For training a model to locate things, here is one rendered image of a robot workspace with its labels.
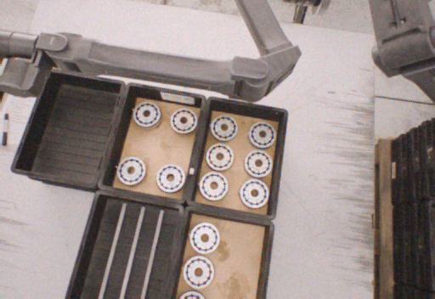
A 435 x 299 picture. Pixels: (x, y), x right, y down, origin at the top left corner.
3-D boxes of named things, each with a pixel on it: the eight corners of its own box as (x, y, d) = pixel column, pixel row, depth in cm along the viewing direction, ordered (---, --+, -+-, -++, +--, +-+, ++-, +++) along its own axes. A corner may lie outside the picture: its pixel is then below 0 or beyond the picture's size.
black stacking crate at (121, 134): (133, 95, 135) (127, 81, 124) (206, 108, 134) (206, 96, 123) (106, 193, 123) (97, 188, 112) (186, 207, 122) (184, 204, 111)
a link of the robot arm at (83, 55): (261, 82, 73) (270, 56, 63) (258, 107, 71) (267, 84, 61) (66, 53, 74) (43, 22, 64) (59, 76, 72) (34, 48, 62)
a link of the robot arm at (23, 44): (56, 46, 71) (43, 30, 66) (46, 75, 69) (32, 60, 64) (24, 41, 72) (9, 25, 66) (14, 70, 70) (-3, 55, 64)
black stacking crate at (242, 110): (207, 108, 134) (207, 96, 123) (281, 121, 133) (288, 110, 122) (188, 207, 122) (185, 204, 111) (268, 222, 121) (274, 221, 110)
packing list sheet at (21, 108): (14, 70, 149) (14, 70, 149) (65, 77, 149) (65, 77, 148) (-12, 140, 139) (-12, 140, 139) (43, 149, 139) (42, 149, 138)
